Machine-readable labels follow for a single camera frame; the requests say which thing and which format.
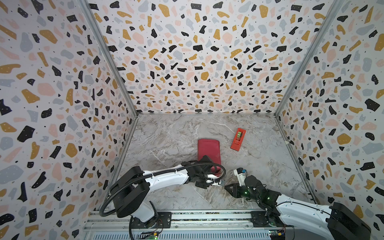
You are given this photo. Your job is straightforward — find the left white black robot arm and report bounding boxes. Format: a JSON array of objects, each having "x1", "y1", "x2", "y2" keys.
[{"x1": 99, "y1": 156, "x2": 227, "y2": 226}]

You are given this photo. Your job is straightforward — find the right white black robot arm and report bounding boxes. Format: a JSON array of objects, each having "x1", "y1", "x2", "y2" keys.
[{"x1": 225, "y1": 176, "x2": 371, "y2": 240}]

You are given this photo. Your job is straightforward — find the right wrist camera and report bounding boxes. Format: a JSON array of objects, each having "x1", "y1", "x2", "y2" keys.
[{"x1": 234, "y1": 168, "x2": 248, "y2": 186}]

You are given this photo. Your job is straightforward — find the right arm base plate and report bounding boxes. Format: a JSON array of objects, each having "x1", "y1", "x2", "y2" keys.
[{"x1": 251, "y1": 211, "x2": 293, "y2": 228}]

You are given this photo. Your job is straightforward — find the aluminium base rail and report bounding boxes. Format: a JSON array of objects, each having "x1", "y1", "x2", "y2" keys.
[{"x1": 82, "y1": 209, "x2": 340, "y2": 240}]

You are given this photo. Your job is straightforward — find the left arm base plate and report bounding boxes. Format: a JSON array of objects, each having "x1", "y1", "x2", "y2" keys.
[{"x1": 132, "y1": 212, "x2": 172, "y2": 229}]

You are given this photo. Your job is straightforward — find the black corrugated cable conduit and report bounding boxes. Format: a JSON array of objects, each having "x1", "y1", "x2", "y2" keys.
[{"x1": 98, "y1": 161, "x2": 227, "y2": 217}]

